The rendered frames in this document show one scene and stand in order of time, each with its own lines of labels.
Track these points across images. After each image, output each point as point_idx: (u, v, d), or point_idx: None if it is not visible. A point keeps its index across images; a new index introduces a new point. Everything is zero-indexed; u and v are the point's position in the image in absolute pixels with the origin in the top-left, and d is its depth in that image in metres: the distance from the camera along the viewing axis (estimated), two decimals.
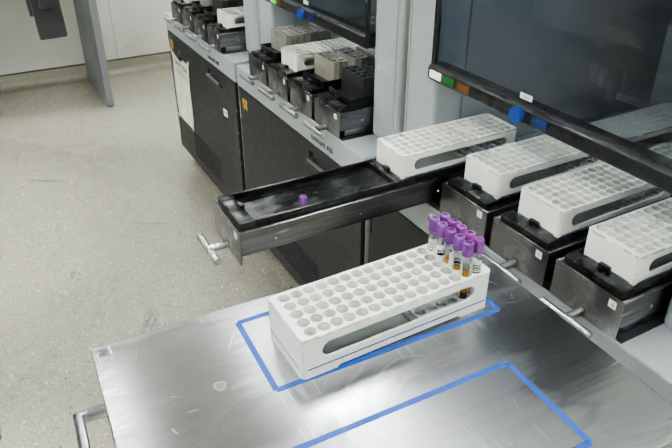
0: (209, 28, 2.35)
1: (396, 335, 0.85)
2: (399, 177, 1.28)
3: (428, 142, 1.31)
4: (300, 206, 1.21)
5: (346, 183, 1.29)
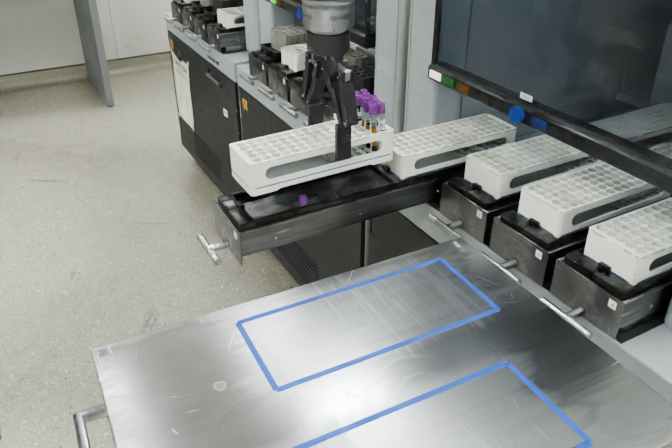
0: (209, 28, 2.35)
1: (322, 171, 1.18)
2: (399, 177, 1.28)
3: (428, 142, 1.31)
4: (300, 206, 1.21)
5: (346, 183, 1.29)
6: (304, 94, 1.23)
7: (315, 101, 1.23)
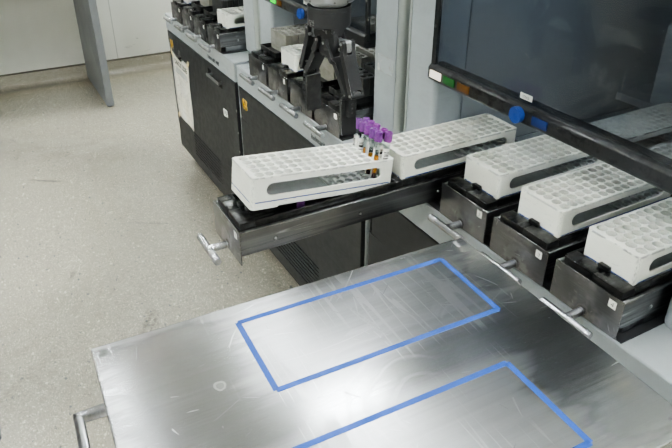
0: (209, 28, 2.35)
1: (321, 192, 1.19)
2: (399, 177, 1.28)
3: (428, 142, 1.31)
4: (297, 207, 1.20)
5: None
6: (301, 65, 1.22)
7: (312, 71, 1.22)
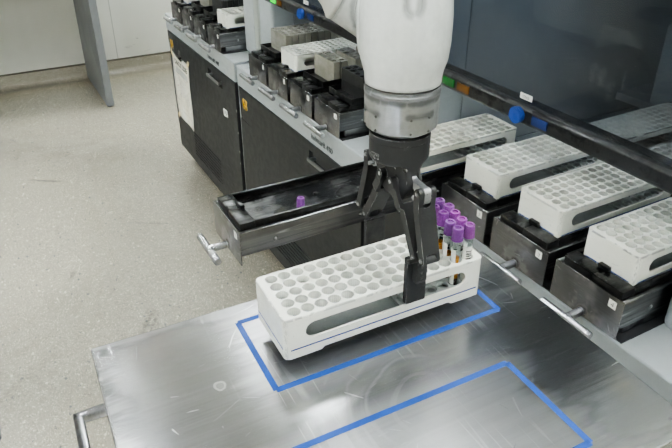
0: (209, 28, 2.35)
1: (383, 319, 0.84)
2: None
3: None
4: (297, 207, 1.20)
5: (346, 183, 1.29)
6: (360, 203, 0.91)
7: (374, 213, 0.90)
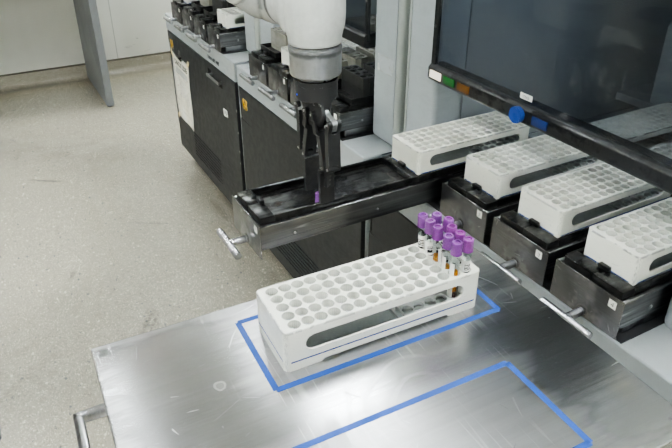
0: (209, 28, 2.35)
1: (382, 331, 0.86)
2: (415, 173, 1.30)
3: (443, 138, 1.33)
4: (316, 202, 1.22)
5: (362, 179, 1.31)
6: (338, 163, 1.14)
7: (326, 166, 1.16)
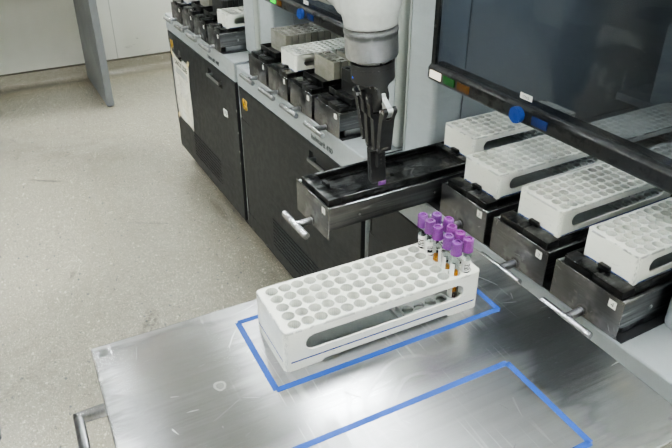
0: (209, 28, 2.35)
1: (382, 331, 0.86)
2: None
3: (494, 125, 1.39)
4: None
5: (418, 164, 1.36)
6: (388, 143, 1.14)
7: None
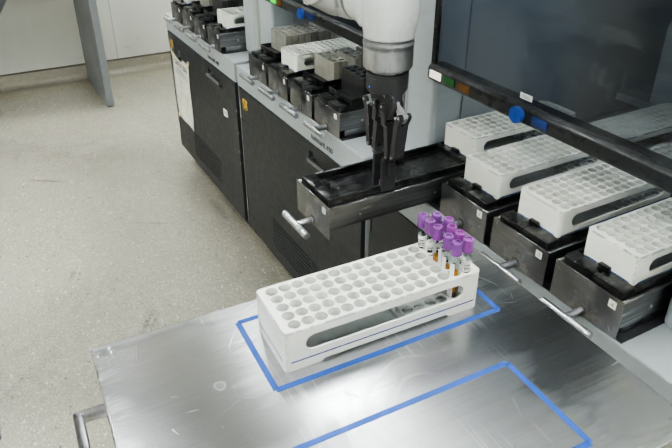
0: (209, 28, 2.35)
1: (382, 331, 0.86)
2: None
3: (495, 125, 1.39)
4: None
5: (418, 164, 1.37)
6: (400, 152, 1.20)
7: (388, 155, 1.22)
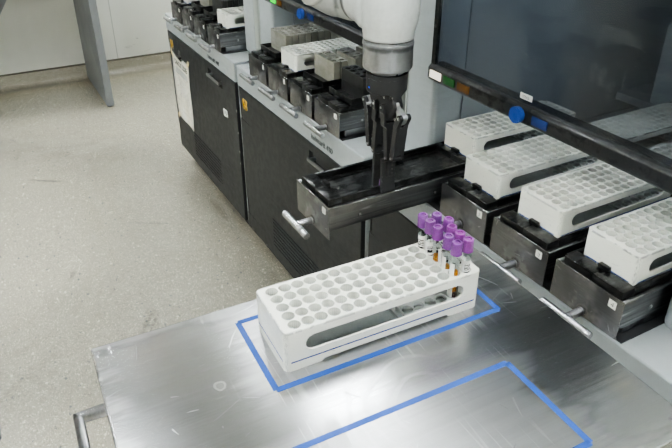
0: (209, 28, 2.35)
1: (382, 331, 0.86)
2: None
3: (495, 125, 1.39)
4: None
5: (418, 164, 1.37)
6: (400, 152, 1.20)
7: (388, 156, 1.22)
